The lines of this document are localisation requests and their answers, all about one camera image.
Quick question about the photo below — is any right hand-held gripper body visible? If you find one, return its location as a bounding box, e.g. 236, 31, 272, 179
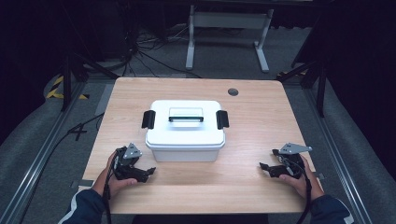
272, 142, 314, 180

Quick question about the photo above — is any black metal stand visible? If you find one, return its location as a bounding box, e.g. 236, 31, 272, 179
276, 59, 329, 119
60, 52, 120, 113

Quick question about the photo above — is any white metal table frame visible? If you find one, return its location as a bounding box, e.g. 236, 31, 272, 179
185, 4, 276, 75

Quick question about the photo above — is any black lid handle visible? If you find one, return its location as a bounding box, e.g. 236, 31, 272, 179
168, 116, 205, 123

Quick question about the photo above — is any person's right hand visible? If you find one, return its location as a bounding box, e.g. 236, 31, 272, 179
278, 154, 325, 201

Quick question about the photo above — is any hand-held gripper black cable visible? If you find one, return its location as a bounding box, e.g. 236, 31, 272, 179
102, 155, 120, 224
281, 157, 313, 224

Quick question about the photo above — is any black box latch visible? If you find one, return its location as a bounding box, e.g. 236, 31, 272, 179
216, 109, 231, 131
141, 109, 157, 130

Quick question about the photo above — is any yellow black floor tape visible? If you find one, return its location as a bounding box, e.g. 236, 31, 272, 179
45, 76, 91, 101

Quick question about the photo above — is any right hand-held gripper black cable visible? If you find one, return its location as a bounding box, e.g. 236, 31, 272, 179
281, 157, 313, 224

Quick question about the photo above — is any person's left hand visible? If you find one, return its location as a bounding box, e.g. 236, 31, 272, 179
92, 150, 138, 199

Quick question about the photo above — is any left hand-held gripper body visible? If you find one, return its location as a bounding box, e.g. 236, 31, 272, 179
112, 142, 148, 181

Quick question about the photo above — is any white plastic storage box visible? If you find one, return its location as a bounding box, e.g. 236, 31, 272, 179
145, 136, 226, 163

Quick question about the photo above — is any left hand-held gripper black cable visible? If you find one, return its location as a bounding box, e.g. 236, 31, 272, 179
102, 155, 120, 224

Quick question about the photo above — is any long black floor cable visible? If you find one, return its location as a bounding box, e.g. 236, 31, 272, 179
17, 112, 106, 224

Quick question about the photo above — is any aluminium floor rail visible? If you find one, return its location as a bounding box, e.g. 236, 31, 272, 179
302, 87, 375, 224
0, 79, 87, 224

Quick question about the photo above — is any bundle of black floor cables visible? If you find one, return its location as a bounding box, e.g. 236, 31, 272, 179
120, 26, 204, 79

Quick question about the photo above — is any white box lid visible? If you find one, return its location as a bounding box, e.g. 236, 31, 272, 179
145, 99, 227, 152

